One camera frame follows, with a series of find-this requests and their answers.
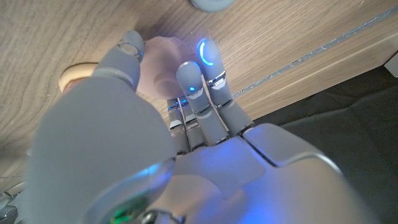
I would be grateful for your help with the salmon pink toy disk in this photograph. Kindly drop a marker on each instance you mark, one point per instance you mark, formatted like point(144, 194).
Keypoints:
point(70, 86)

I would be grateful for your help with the pale pink toy disk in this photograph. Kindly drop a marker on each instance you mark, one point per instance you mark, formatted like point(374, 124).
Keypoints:
point(161, 62)

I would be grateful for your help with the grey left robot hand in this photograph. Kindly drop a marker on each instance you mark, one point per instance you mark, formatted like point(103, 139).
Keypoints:
point(217, 174)

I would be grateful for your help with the grey toy disk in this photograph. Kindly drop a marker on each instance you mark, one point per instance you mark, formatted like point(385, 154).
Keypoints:
point(211, 4)

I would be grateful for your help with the large tan toy disk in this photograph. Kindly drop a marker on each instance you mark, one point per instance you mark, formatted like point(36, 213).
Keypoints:
point(74, 73)

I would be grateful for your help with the black backdrop cloth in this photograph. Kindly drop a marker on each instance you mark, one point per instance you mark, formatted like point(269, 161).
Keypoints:
point(342, 124)

